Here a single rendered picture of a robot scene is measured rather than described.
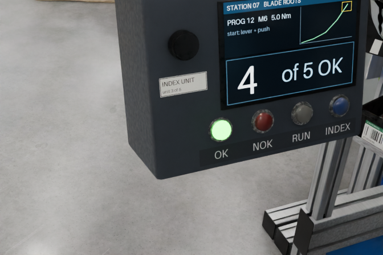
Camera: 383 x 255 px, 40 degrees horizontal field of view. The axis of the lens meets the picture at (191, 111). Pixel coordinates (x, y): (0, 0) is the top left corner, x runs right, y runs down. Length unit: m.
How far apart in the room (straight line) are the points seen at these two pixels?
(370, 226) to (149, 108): 0.52
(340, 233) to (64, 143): 1.72
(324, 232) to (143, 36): 0.49
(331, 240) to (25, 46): 2.67
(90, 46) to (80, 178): 1.23
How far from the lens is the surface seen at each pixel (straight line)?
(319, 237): 0.86
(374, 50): 1.17
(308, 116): 0.59
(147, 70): 0.50
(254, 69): 0.54
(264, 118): 0.56
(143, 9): 0.49
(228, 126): 0.54
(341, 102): 0.61
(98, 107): 2.65
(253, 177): 2.25
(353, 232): 0.91
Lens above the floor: 1.42
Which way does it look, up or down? 33 degrees down
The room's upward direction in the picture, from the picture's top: 4 degrees clockwise
